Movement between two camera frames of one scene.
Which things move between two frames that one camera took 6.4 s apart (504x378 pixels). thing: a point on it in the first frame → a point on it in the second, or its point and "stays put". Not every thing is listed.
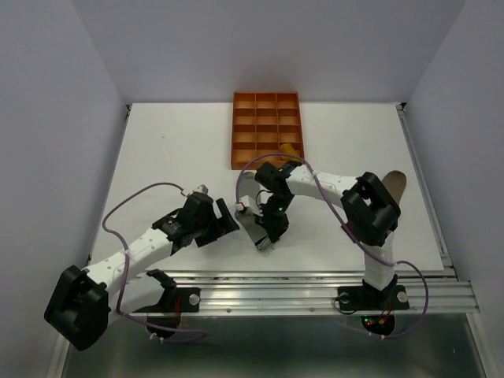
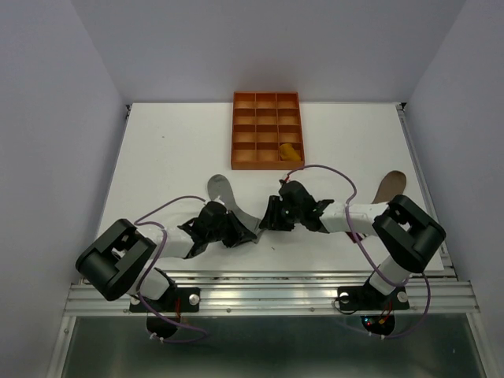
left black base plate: [176, 299] stays put
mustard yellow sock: [287, 148] stays put
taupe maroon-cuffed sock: [395, 183] stays put
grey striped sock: [250, 186] → [219, 188]
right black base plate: [369, 298] stays put
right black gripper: [273, 226] → [271, 220]
